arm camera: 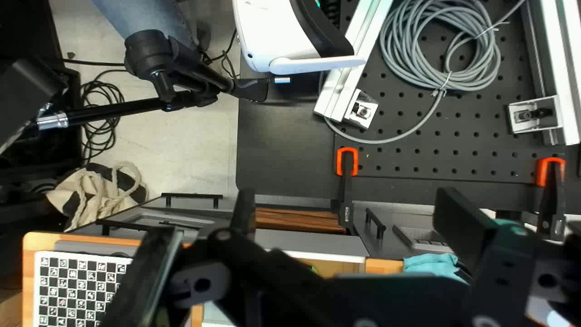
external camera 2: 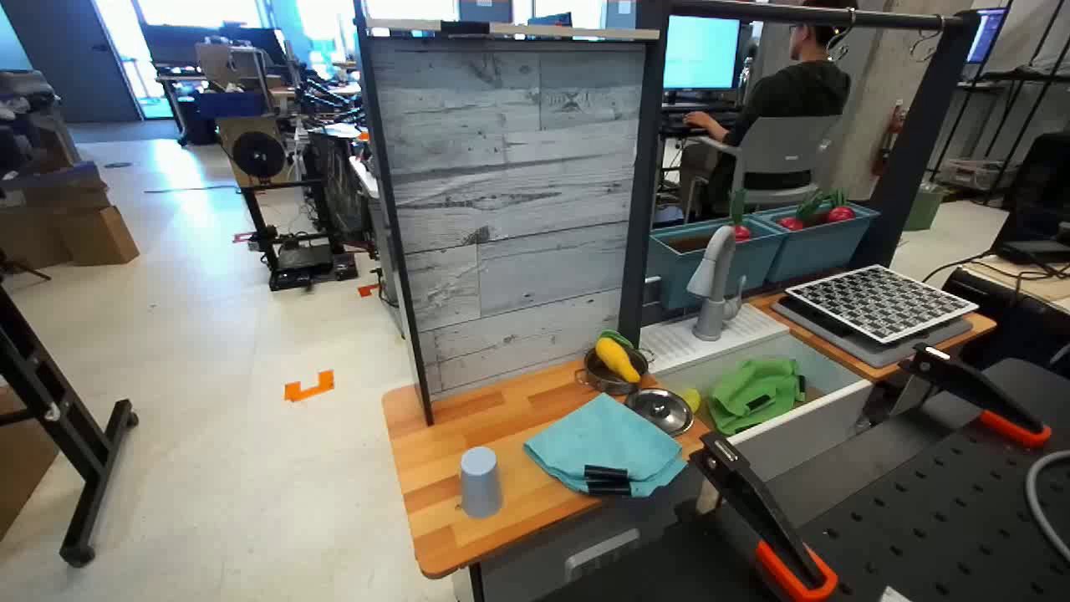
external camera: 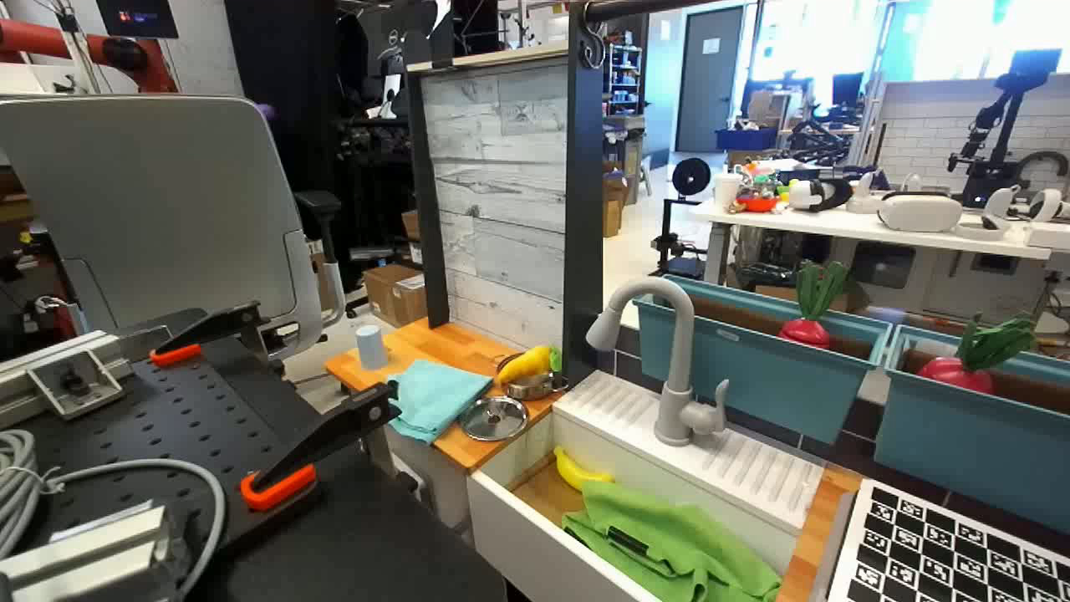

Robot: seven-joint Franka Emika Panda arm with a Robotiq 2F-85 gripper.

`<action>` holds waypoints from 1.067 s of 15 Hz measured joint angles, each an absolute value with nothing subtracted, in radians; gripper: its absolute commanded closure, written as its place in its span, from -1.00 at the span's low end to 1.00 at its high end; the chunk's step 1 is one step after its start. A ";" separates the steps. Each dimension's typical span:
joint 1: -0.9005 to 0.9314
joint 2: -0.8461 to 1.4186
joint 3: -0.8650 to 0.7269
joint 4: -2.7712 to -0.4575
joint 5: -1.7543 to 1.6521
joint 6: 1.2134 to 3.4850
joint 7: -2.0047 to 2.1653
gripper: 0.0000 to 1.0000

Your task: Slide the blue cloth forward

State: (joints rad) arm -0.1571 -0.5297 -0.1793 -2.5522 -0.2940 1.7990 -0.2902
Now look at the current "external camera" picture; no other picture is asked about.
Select green cloth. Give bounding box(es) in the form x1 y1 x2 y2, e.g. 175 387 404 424
561 479 781 602

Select grey flat panel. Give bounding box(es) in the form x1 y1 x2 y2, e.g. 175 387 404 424
0 92 327 338

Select white table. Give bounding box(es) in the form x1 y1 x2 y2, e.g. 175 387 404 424
698 196 1058 265

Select aluminium extrusion bar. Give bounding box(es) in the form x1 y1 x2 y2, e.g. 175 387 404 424
0 328 153 422

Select black camera stand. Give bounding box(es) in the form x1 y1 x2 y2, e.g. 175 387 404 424
945 45 1066 210

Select grey toy faucet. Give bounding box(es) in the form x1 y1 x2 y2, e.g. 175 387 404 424
582 277 733 449

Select checkerboard calibration board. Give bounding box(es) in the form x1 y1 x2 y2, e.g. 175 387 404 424
825 479 1070 602

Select wooden counter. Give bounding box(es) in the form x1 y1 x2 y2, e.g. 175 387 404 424
320 313 863 602

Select pale blue cup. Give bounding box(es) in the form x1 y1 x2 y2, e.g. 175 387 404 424
352 322 387 372

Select black clamp orange tip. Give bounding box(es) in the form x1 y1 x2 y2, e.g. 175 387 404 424
143 298 271 372
237 380 402 513

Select aluminium bracket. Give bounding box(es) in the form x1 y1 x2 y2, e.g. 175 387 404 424
0 498 178 602

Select yellow toy banana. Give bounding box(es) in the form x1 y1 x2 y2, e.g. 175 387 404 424
551 443 615 496

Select grey cable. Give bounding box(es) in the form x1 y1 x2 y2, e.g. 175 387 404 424
0 428 232 597

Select white plank backdrop panel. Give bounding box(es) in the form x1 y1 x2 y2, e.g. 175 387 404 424
404 45 606 354

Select white toy sink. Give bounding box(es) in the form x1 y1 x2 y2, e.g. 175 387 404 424
466 367 830 602

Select black perforated board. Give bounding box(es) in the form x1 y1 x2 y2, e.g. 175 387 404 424
0 332 393 602

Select blue cloth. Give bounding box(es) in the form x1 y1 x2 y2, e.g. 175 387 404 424
387 357 496 443

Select red toy radish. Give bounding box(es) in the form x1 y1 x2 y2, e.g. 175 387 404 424
916 318 1040 394
775 259 848 352

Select black round fan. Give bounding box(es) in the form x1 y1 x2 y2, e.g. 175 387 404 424
668 152 716 202

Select cardboard box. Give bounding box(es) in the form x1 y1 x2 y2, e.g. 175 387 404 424
362 259 433 328

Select yellow toy fruit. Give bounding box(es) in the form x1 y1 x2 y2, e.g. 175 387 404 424
490 344 558 394

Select teal planter box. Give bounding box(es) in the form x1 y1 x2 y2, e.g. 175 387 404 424
633 277 896 449
872 322 1070 534

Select grey door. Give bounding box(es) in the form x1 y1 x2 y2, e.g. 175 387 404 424
675 2 748 156

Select red pipe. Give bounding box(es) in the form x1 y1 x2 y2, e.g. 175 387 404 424
0 16 179 98

